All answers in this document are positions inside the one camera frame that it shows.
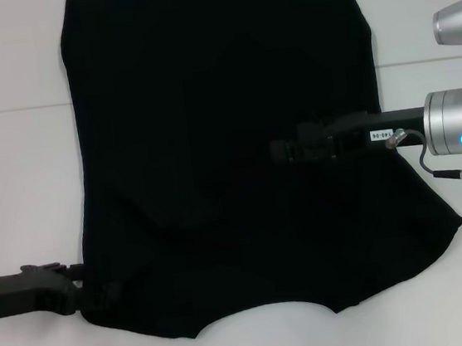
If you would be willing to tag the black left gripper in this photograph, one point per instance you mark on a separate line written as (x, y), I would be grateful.
(23, 294)

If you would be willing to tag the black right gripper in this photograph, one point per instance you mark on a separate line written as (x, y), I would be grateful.
(356, 133)

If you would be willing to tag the black t-shirt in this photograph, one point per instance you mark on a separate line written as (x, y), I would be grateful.
(211, 142)

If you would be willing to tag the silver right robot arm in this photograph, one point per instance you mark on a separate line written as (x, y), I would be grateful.
(455, 122)

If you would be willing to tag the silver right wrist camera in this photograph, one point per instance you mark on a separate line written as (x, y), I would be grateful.
(458, 28)

